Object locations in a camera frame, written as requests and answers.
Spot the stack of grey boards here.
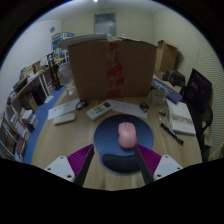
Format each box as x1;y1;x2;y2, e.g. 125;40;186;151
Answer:
56;32;113;50

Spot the shelf unit with books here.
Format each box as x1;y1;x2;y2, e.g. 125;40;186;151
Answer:
0;108;40;163

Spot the blue white display cabinet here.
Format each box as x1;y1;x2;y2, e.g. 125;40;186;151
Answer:
50;31;75;64

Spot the black coiled cable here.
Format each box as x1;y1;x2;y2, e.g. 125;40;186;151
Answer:
75;100;89;111

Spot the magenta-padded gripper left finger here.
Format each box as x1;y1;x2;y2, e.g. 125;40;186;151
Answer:
43;143;96;187

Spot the black monitor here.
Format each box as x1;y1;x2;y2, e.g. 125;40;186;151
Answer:
182;68;213;113

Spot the black stand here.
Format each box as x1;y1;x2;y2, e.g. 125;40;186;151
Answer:
46;52;63;91

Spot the black marker pen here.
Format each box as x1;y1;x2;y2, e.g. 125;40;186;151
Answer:
159;122;185;146

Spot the wooden side desk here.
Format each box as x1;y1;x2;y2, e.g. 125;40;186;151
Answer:
6;64;64;112

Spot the small black clip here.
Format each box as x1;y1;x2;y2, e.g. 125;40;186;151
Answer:
139;102;150;113

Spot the white paper sheet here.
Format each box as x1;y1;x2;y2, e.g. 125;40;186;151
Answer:
107;99;148;119
46;97;81;121

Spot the small brown cardboard box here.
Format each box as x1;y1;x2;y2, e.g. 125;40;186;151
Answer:
153;39;179;80

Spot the clear plastic jar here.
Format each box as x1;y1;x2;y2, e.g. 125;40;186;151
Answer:
58;63;74;88

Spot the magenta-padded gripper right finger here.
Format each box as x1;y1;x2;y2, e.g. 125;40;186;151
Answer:
133;143;184;185

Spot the window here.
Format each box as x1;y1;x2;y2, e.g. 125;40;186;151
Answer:
93;13;117;37

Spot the clear plastic cup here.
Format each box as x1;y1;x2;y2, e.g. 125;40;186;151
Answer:
148;88;167;107

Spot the blue mouse pad black rest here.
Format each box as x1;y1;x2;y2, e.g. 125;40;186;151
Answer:
93;113;155;174

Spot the white open book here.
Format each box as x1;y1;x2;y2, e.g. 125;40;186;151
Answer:
166;99;197;136

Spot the white remote control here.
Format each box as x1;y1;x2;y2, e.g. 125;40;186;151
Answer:
85;100;115;121

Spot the pink computer mouse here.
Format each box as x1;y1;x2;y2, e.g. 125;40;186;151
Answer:
117;121;138;149

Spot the blue book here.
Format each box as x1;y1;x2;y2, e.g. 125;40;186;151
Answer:
151;78;184;105

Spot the black office chair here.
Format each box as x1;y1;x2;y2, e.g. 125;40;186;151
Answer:
194;106;214;163

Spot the large brown cardboard box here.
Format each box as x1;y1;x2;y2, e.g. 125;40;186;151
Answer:
67;38;158;102

